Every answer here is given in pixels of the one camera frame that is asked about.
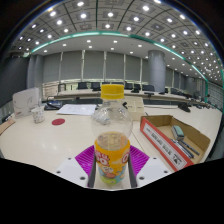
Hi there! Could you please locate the white printed paper sheet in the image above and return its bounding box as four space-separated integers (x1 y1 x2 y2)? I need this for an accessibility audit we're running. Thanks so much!
56 103 98 116

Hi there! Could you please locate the long curved conference desk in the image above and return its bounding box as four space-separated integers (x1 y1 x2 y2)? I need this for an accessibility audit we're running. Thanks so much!
43 87 214 110

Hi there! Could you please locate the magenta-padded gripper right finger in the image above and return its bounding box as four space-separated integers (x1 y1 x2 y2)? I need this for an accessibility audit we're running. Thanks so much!
127 144 174 189

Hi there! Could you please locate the white dotted cup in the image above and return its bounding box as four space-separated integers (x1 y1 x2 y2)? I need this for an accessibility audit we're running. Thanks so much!
30 106 46 124

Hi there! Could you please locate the yellow-capped orange-label drink bottle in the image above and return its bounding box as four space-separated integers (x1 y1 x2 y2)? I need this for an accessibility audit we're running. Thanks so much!
90 83 134 187

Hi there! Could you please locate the flat round red coaster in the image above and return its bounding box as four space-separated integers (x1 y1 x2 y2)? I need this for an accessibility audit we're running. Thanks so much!
51 117 66 127

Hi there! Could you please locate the white open cardboard box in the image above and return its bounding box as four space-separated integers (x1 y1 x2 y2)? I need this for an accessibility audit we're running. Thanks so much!
127 96 146 121

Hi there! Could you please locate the black pen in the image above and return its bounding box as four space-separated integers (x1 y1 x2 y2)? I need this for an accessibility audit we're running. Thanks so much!
179 139 201 157

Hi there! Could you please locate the grey pen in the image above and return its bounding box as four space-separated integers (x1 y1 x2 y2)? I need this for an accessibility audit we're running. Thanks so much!
171 138 195 159

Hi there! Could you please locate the white copy paper package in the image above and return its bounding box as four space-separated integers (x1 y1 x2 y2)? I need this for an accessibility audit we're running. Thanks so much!
12 87 41 119

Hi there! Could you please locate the black office chairs group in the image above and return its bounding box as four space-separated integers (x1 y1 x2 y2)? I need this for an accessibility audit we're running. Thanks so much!
76 81 156 93

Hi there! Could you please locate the ceiling lights group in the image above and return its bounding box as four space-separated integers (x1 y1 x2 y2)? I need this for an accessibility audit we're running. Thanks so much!
18 0 218 68

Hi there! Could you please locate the red-edged open cardboard box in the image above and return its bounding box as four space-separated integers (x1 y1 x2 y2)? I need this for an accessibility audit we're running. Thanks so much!
139 114 212 172

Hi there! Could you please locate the grey whiteboard eraser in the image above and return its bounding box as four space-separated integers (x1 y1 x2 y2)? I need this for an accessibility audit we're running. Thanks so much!
171 125 185 141

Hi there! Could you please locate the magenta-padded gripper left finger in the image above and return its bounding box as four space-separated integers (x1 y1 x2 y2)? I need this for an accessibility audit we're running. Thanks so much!
54 144 98 189

